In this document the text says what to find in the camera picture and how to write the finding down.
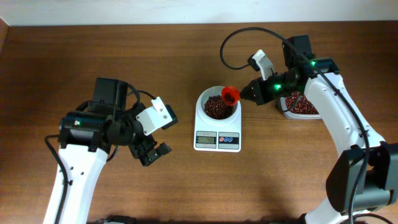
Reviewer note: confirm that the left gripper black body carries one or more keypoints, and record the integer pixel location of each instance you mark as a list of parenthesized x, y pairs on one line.
[(139, 144)]

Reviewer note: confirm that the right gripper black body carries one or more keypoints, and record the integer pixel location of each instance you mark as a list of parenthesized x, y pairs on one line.
[(261, 91)]

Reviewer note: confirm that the orange measuring scoop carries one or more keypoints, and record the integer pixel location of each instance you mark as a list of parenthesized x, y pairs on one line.
[(230, 95)]

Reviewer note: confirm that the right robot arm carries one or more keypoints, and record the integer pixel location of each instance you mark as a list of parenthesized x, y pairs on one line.
[(364, 178)]

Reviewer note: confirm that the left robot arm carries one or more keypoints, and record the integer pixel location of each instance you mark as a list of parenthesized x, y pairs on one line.
[(90, 136)]

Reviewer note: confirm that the white bowl on scale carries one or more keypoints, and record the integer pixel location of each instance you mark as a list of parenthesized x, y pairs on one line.
[(214, 91)]

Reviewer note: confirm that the white digital kitchen scale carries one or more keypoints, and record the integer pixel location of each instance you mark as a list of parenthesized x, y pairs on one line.
[(218, 136)]

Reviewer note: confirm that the red beans in container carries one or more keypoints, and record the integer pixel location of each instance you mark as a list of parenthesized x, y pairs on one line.
[(302, 105)]

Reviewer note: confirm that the clear plastic bean container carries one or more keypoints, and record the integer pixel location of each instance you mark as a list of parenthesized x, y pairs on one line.
[(280, 105)]

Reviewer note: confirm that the red beans in bowl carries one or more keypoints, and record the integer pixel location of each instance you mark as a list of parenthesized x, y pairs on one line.
[(216, 108)]

